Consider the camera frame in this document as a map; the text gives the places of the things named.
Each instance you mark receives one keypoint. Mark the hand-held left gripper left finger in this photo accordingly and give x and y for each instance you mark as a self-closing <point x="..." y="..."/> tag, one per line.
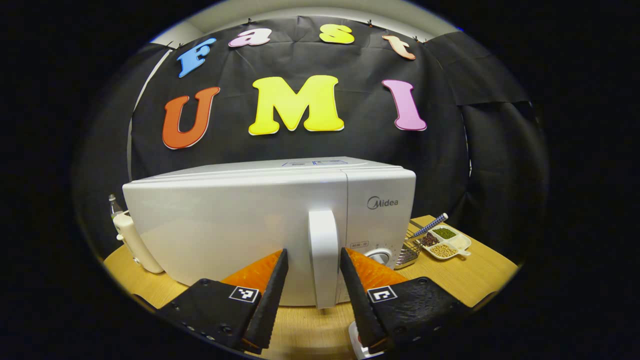
<point x="272" y="305"/>

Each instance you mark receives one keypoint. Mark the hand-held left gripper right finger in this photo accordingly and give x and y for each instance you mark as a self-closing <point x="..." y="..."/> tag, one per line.
<point x="357" y="295"/>

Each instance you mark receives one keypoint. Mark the white square plate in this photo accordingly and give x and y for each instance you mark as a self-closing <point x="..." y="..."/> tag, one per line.
<point x="356" y="345"/>

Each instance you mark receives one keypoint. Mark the white microwave oven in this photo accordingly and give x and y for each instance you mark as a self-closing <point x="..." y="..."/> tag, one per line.
<point x="225" y="225"/>

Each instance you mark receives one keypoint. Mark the white divided tray of beans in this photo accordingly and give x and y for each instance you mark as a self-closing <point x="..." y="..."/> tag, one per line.
<point x="462" y="242"/>

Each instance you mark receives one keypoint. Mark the clear bottle with green liquid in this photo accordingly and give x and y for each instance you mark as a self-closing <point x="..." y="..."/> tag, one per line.
<point x="114" y="206"/>

